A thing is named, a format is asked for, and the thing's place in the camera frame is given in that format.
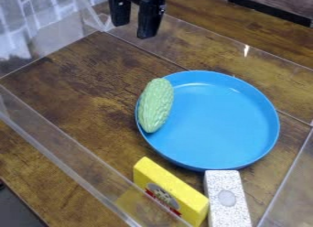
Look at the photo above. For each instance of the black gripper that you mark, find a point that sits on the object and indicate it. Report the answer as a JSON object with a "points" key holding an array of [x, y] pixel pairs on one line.
{"points": [[150, 15]]}

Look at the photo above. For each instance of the blue round tray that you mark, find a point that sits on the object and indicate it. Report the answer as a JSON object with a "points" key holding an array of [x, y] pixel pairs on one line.
{"points": [[222, 126]]}

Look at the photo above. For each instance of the white curtain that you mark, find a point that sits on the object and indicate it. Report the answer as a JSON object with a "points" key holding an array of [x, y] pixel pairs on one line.
{"points": [[40, 26]]}

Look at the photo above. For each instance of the green bitter gourd toy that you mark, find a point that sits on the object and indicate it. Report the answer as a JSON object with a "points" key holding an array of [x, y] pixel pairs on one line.
{"points": [[155, 104]]}

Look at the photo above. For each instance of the yellow sponge block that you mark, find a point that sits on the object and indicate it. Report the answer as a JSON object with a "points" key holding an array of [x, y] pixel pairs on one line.
{"points": [[171, 191]]}

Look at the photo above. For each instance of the white speckled block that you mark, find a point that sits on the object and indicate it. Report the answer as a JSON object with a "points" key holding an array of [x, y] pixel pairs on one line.
{"points": [[228, 205]]}

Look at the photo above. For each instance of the clear acrylic enclosure wall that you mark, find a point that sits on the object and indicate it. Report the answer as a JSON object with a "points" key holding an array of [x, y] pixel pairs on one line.
{"points": [[70, 134]]}

